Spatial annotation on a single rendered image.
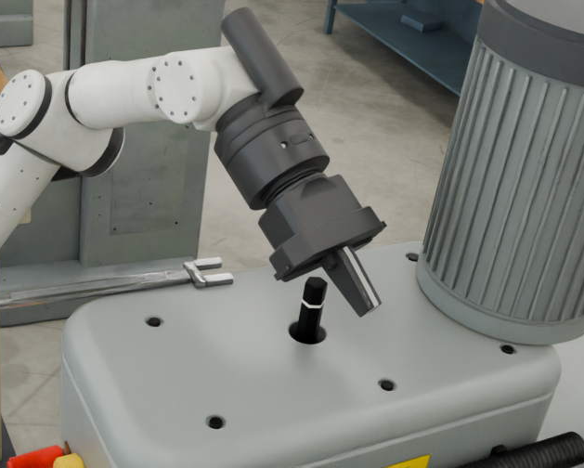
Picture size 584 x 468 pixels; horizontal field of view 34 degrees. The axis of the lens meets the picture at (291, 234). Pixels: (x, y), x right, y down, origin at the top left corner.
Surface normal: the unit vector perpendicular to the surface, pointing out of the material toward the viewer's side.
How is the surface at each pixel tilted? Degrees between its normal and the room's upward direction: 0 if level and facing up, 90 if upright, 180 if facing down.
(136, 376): 0
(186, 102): 85
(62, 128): 85
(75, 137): 87
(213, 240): 0
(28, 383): 0
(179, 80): 85
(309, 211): 31
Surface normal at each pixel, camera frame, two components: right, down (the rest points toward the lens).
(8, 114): -0.62, -0.35
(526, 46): -0.73, 0.26
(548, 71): -0.51, 0.39
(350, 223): 0.47, -0.49
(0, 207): 0.47, 0.54
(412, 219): 0.14, -0.84
